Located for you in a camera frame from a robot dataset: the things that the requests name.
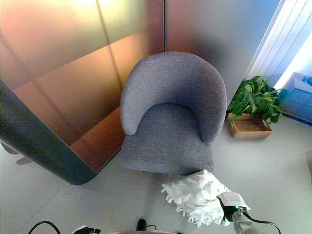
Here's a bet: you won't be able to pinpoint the green leafy potted plant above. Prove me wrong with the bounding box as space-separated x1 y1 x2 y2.
228 75 290 124

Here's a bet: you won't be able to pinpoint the wooden cabinet with grey edge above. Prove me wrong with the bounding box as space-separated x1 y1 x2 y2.
0 33 152 186

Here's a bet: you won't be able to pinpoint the wooden planter tray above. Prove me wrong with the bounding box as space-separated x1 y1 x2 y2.
226 111 274 139

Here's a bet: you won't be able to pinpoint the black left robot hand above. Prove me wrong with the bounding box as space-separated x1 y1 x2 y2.
77 226 101 234

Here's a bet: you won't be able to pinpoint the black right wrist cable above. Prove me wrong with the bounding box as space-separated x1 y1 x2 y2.
243 211 281 234

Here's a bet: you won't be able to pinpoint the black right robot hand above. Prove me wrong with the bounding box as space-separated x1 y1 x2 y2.
217 191 251 226

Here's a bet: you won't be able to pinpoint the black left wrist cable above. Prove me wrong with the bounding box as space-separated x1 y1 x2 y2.
27 220 59 234

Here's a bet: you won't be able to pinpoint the grey fabric armchair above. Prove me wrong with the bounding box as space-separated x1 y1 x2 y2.
120 51 227 176

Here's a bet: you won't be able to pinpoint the black left robot foot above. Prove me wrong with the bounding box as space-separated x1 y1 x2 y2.
136 218 147 232

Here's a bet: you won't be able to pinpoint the white vertical blinds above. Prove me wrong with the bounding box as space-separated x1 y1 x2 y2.
243 0 312 91

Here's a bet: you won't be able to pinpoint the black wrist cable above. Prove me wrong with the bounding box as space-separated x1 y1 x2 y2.
243 211 281 234
27 220 59 234

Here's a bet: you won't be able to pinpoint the light blue storage box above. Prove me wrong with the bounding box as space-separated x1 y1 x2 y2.
280 72 312 120

